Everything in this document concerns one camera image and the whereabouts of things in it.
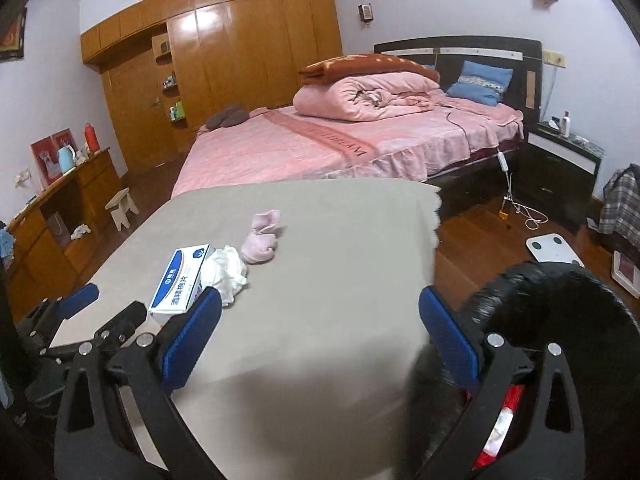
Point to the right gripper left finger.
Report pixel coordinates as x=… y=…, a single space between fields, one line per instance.
x=116 y=417

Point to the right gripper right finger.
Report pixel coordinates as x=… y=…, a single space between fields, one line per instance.
x=521 y=419

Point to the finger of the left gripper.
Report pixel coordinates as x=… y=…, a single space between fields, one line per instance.
x=45 y=320
x=107 y=339

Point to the white tissue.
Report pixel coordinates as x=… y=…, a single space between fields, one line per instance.
x=225 y=271

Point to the black trash bin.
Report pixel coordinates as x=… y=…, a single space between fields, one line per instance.
x=531 y=305

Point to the wooden desk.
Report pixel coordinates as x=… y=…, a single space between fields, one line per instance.
x=57 y=235

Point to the blue white box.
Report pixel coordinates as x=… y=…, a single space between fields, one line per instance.
x=180 y=284

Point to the small white stool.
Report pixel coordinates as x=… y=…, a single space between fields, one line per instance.
x=119 y=206

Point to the light blue kettle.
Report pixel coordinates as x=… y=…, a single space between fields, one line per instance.
x=66 y=158

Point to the pink rolled sock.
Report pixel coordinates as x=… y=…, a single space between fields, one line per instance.
x=261 y=242

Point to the white bathroom scale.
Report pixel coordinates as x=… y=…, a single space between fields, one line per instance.
x=552 y=247

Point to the red thermos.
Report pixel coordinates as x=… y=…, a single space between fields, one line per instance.
x=91 y=138

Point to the plaid clothing on chair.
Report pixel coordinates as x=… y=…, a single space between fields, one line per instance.
x=621 y=202

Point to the dark slippers on bed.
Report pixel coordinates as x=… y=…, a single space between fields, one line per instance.
x=231 y=116

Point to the black nightstand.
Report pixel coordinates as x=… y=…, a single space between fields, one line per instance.
x=557 y=176

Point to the wooden wardrobe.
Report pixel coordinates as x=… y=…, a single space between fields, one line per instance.
x=167 y=65

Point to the pink bed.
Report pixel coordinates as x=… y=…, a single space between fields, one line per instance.
x=282 y=145

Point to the white bottle on nightstand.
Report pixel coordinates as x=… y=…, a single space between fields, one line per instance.
x=565 y=125

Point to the brown folded blanket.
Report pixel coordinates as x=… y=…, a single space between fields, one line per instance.
x=333 y=69

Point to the folded pink quilt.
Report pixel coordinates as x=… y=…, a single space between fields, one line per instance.
x=369 y=98

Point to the blue pillow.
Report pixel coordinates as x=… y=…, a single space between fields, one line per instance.
x=480 y=83

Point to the red picture frame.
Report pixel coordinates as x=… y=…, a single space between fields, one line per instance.
x=45 y=153

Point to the wall intercom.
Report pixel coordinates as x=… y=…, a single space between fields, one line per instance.
x=366 y=13

